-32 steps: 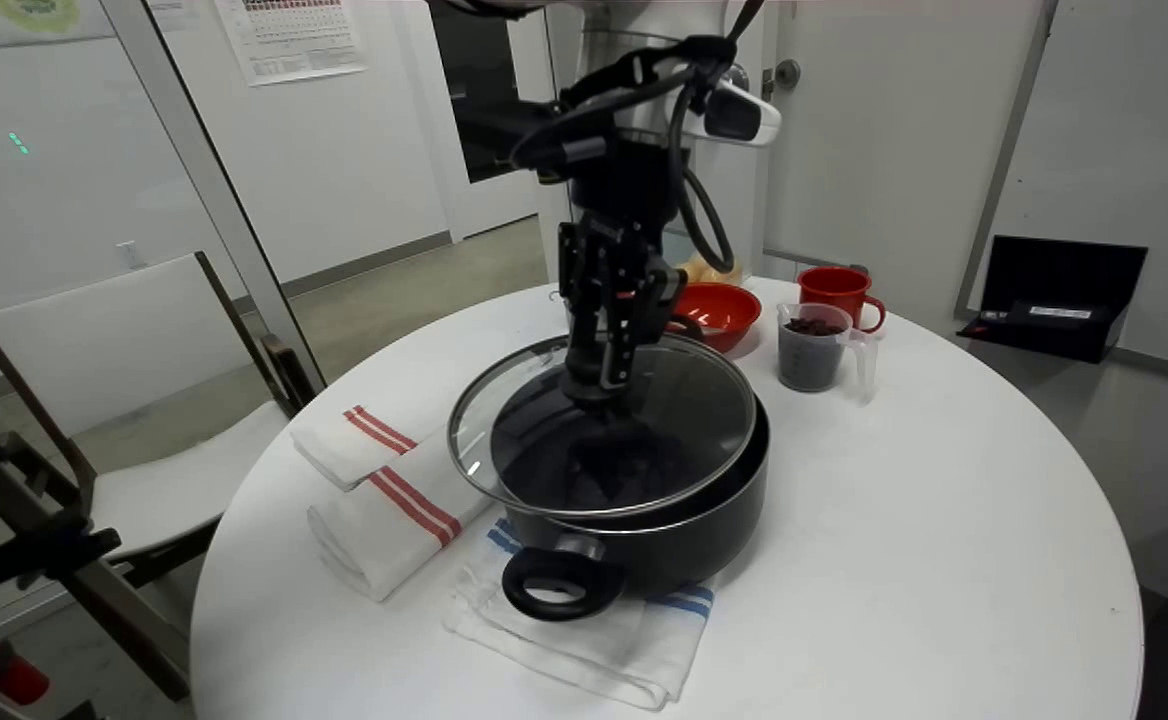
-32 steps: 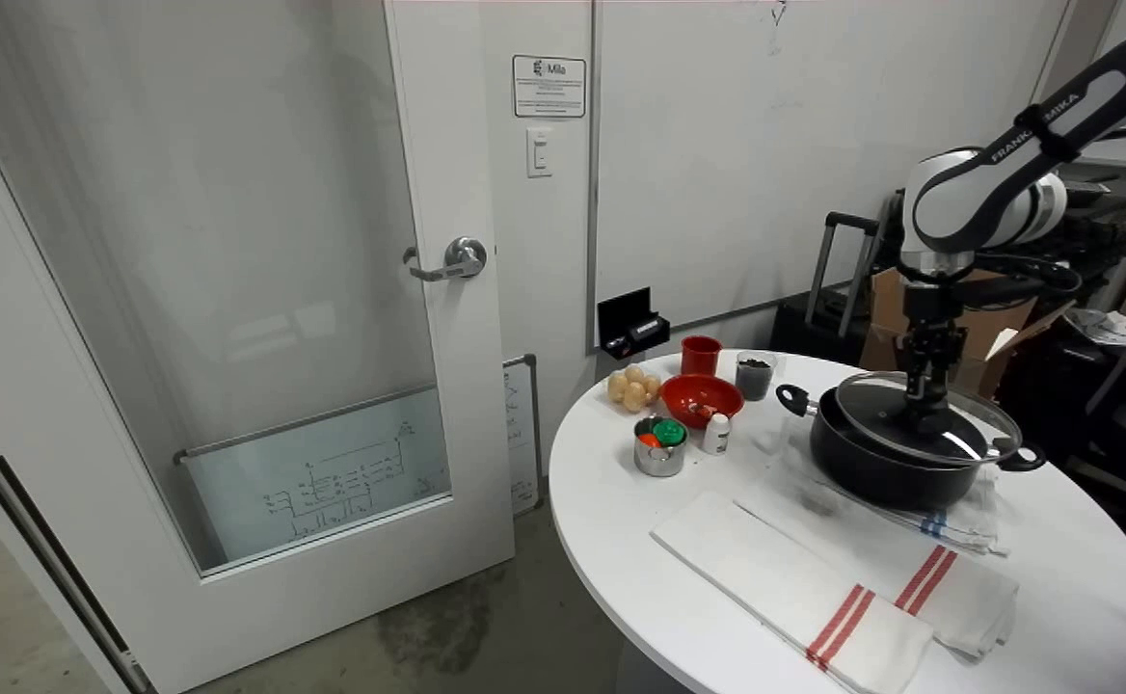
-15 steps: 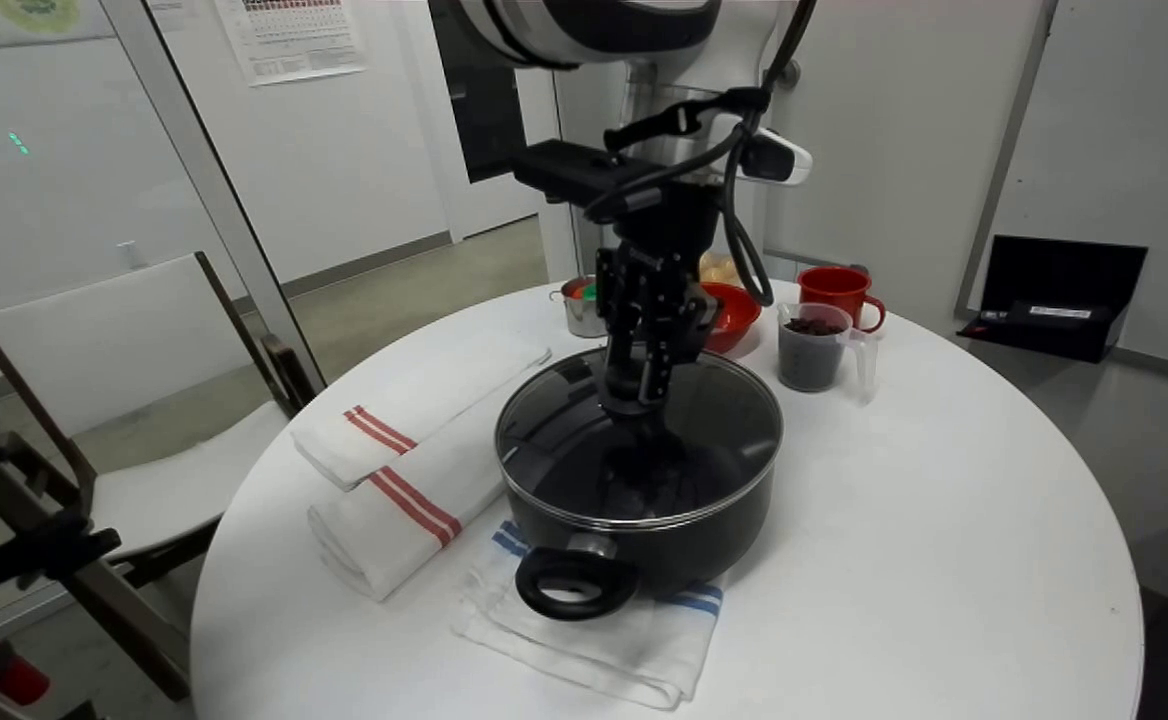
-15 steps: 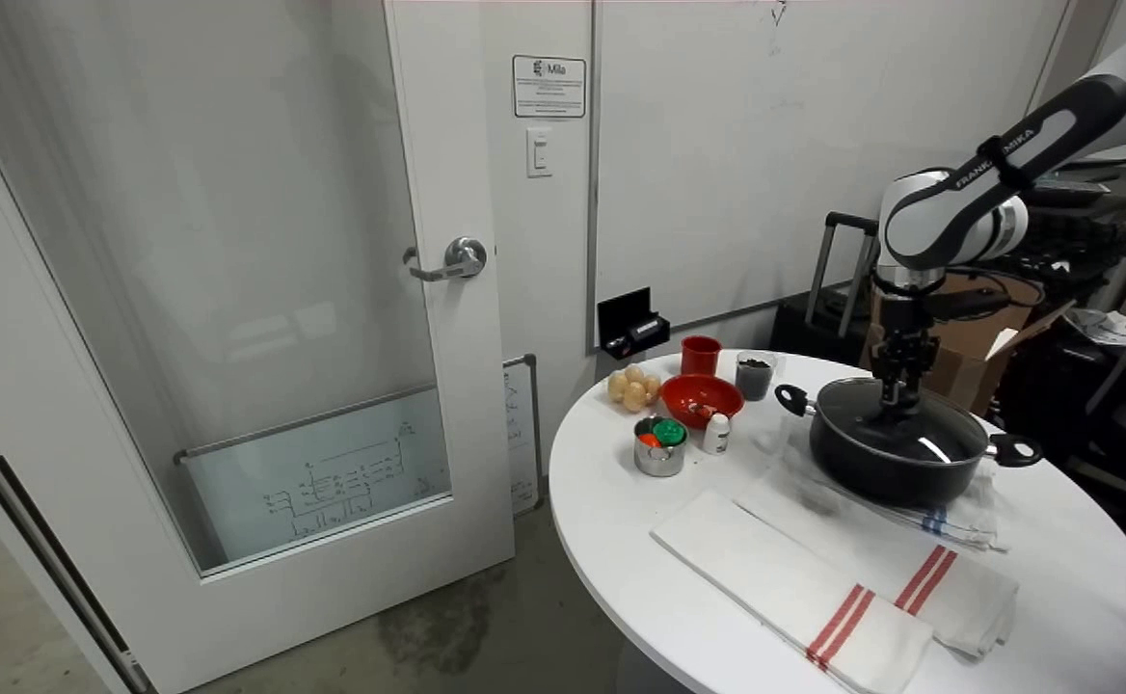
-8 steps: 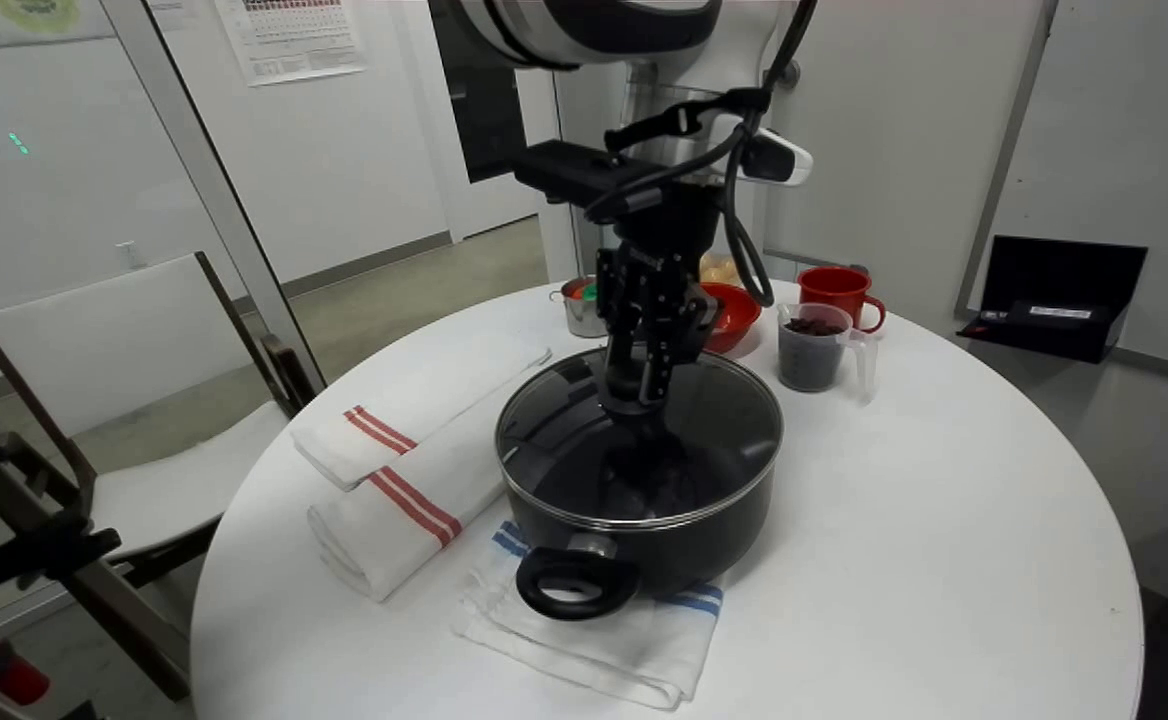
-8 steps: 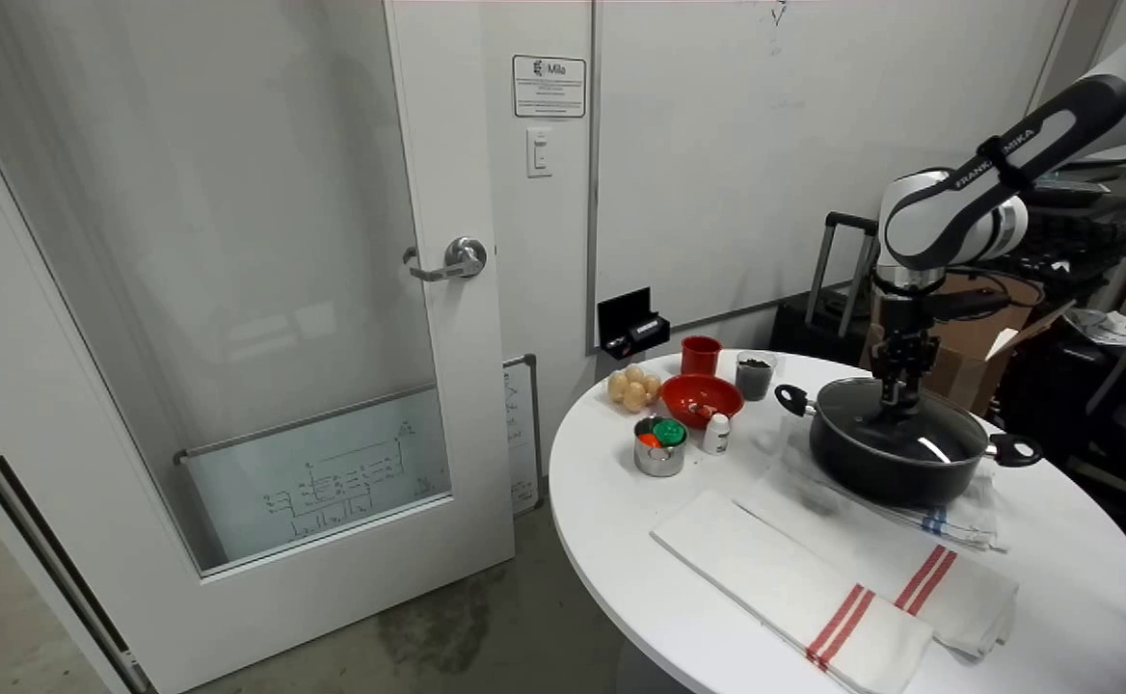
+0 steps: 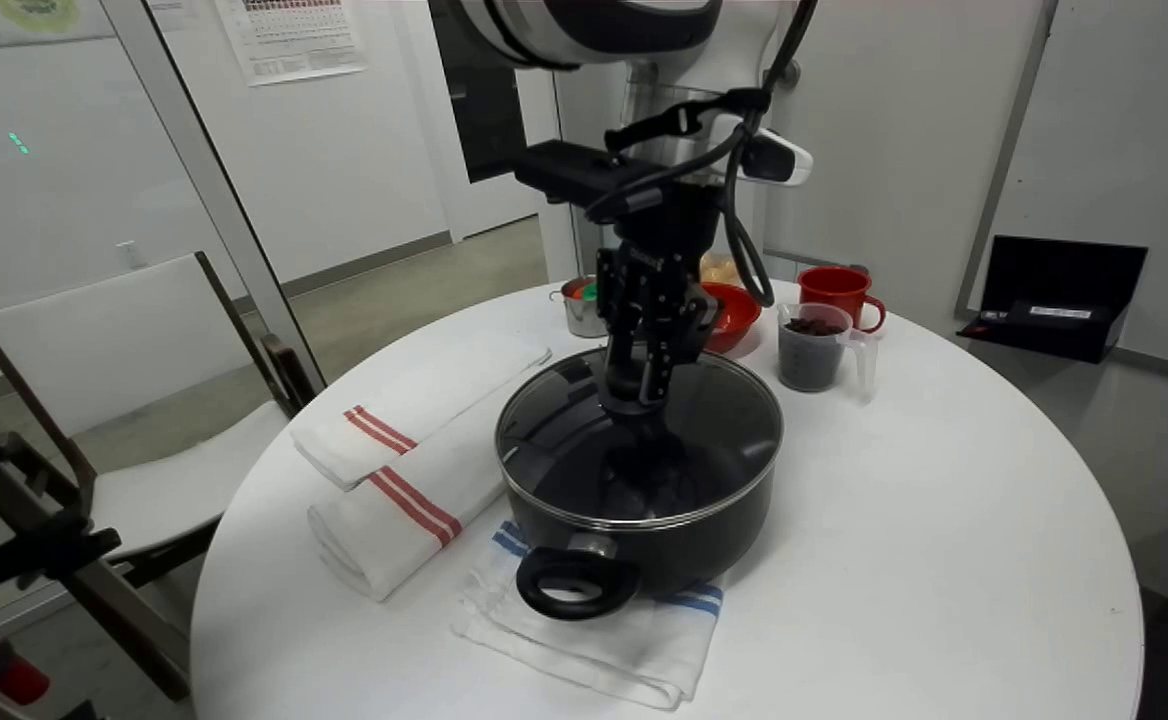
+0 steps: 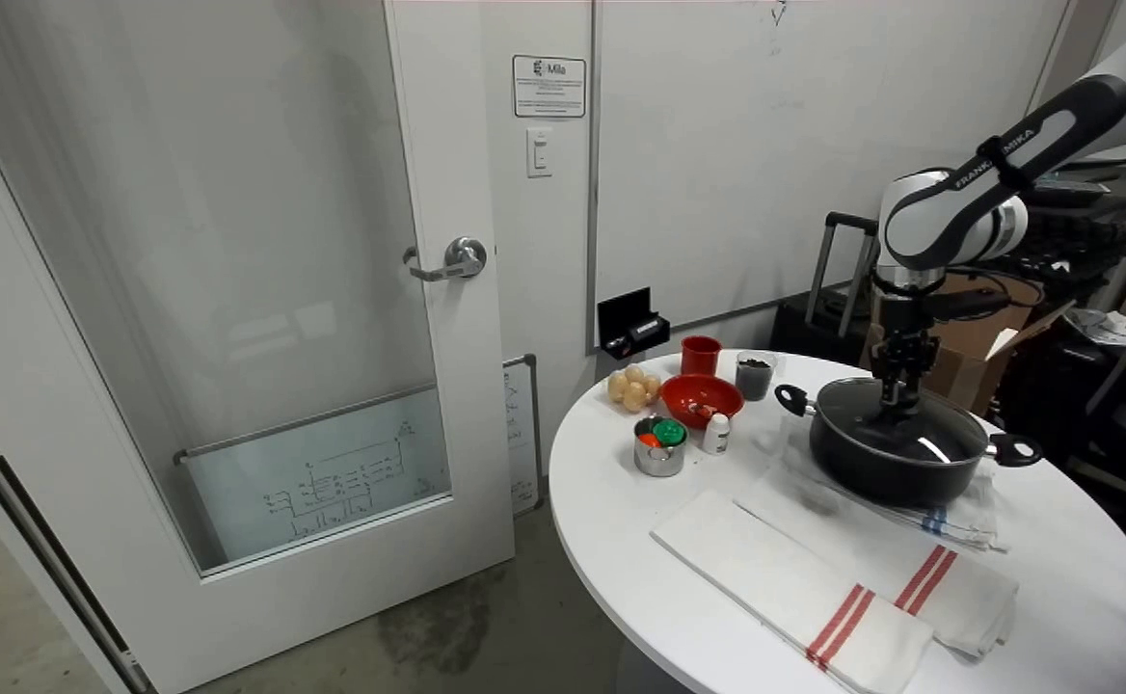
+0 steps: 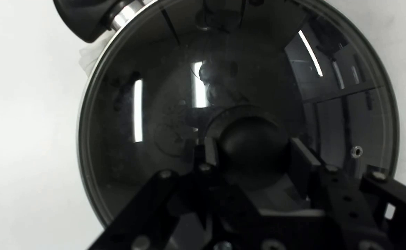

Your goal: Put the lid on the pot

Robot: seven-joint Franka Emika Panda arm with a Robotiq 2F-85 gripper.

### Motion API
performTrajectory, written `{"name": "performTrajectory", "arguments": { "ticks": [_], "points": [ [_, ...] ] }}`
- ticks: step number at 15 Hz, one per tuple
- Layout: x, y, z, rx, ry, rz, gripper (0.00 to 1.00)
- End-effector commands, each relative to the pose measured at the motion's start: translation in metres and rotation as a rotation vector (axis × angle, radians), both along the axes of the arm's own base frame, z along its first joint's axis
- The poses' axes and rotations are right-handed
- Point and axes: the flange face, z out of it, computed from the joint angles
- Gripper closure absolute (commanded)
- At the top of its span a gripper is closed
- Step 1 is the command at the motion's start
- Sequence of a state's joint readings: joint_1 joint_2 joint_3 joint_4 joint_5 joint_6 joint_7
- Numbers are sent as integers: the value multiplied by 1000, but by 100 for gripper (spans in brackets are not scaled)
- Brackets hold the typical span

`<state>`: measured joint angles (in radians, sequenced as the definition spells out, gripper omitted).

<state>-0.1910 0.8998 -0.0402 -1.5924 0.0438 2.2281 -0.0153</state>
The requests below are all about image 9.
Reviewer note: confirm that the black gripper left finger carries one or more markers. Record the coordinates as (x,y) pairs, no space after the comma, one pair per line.
(165,199)

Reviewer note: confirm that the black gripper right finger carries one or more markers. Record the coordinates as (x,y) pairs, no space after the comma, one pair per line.
(364,209)

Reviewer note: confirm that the glass lid with black knob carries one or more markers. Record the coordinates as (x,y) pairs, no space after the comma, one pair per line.
(165,93)

